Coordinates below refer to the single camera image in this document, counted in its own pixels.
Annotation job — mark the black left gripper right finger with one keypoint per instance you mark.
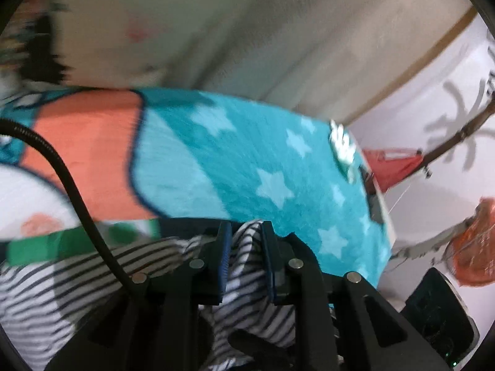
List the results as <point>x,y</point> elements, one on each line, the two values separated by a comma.
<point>292,270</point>

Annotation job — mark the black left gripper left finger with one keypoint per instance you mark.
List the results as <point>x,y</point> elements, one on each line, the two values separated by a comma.
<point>202,279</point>

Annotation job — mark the striped navy pant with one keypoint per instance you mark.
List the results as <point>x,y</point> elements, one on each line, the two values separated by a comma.
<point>43,303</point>

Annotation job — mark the orange plastic bag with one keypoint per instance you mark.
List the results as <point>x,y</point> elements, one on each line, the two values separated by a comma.
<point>470,254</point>

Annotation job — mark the teal cartoon fleece blanket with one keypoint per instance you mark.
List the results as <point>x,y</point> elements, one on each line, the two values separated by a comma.
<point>138,155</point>

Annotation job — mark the red cloth on floor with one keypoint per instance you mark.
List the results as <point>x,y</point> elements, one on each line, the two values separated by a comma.
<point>388,167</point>

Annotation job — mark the dark wooden stick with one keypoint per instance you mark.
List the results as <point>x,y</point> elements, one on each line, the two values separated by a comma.
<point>466,131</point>

